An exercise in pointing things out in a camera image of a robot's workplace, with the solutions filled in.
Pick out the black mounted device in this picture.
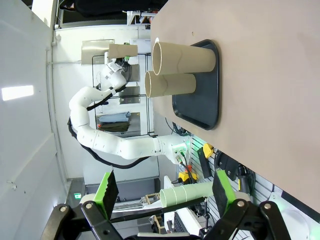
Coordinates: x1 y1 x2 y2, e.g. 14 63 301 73
214 149 238 181

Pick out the silver metal wall panel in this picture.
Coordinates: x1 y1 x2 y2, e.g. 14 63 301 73
81 38 116 66

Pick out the black plastic serving tray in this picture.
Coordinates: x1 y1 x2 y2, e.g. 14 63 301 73
171 38 221 131

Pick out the yellow emergency stop box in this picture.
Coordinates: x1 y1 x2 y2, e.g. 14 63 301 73
178 170 199 186

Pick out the rectangular ceiling light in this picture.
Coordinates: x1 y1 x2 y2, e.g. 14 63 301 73
1 84 35 102

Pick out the green paper cup stack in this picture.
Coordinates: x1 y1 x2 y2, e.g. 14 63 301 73
159 181 215 209

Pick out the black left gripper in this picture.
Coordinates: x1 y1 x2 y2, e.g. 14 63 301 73
114 41 132 70

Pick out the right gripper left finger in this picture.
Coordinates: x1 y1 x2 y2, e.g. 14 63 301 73
39 170 121 240

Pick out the folded dark olive cloth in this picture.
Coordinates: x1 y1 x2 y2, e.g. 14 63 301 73
98 121 130 133

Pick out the wooden frame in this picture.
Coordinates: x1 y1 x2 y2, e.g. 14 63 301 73
140 192 162 207

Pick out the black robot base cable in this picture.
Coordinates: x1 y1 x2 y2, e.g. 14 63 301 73
176 149 198 185

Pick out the folded blue cloth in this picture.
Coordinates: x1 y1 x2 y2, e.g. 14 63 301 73
95 111 132 124

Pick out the black left arm cable sleeve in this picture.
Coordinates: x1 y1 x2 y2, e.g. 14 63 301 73
66 82 151 170

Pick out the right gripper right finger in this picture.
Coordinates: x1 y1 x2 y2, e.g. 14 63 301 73
199 169 292 240

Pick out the tall brown paper cup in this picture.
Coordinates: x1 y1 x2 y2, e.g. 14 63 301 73
151 41 217 76
144 70 197 99
108 43 139 58

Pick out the white slatted wall panel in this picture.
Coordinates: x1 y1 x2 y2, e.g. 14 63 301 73
186 134 285 226

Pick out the metal shelf rack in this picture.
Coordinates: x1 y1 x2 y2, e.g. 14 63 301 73
91 53 158 138

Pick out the black rectangular box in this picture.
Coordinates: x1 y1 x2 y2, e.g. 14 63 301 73
196 146 211 179

